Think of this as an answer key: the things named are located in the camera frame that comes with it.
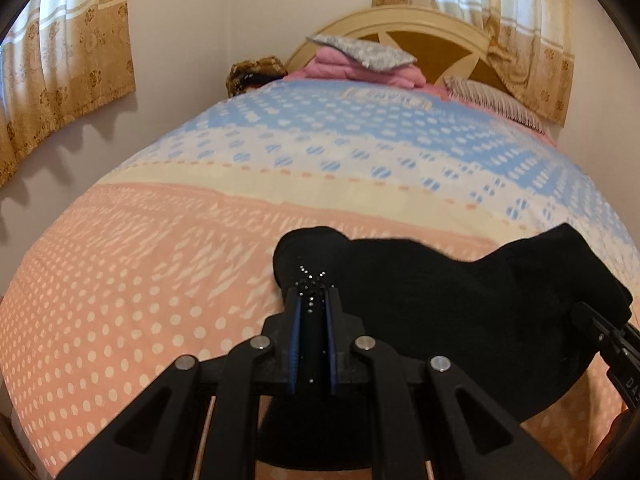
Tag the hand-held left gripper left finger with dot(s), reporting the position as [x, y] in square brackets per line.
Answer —
[296, 340]

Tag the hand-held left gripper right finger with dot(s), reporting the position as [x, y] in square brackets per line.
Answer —
[330, 340]

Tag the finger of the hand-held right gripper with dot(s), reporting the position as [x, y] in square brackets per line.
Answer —
[592, 317]

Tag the black pants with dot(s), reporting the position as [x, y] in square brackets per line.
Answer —
[450, 310]

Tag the polka dot bedspread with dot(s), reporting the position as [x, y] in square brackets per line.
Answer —
[200, 210]

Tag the striped pillow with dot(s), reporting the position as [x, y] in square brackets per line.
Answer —
[495, 97]

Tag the brown patterned bag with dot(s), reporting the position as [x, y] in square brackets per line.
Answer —
[250, 75]

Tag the pink folded blanket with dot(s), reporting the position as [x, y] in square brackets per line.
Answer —
[345, 67]

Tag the grey patterned pillow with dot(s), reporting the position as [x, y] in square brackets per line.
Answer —
[360, 50]

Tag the beige floral window curtain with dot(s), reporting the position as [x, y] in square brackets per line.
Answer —
[490, 20]
[60, 60]

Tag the cream wooden headboard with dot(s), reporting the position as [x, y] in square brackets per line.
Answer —
[430, 25]

